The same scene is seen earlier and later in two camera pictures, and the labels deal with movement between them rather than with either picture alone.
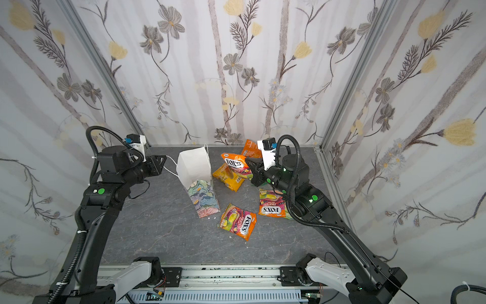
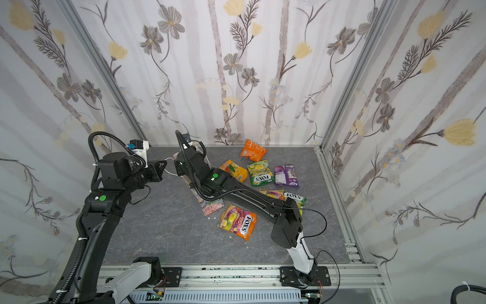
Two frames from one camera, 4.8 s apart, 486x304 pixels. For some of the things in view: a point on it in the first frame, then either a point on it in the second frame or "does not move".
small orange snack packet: (250, 150) does not move
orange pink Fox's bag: (238, 222) does not move
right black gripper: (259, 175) to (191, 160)
